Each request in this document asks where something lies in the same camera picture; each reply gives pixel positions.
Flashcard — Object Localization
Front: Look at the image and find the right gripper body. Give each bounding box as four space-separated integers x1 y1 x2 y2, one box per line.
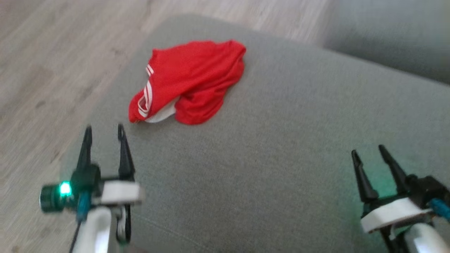
360 174 450 234

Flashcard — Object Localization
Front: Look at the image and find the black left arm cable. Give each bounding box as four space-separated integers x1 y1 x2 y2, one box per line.
69 220 82 253

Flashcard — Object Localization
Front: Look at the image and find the red jersey garment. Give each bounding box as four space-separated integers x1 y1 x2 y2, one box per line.
128 40 247 125

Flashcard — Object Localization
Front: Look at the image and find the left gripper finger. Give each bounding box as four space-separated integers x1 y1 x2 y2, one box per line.
117 123 136 180
76 125 93 172

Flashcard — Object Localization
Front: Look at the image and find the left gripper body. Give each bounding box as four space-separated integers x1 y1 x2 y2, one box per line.
70 164 145 206

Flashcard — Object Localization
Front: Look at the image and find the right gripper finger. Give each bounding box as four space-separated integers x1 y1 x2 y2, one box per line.
351 149 379 203
378 144 411 195

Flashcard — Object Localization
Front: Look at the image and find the grey and yellow sofa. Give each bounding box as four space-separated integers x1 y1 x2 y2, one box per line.
60 14 450 253

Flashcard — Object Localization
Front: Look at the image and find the large grey sofa seat cushion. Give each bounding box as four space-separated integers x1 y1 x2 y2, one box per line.
323 0 450 85

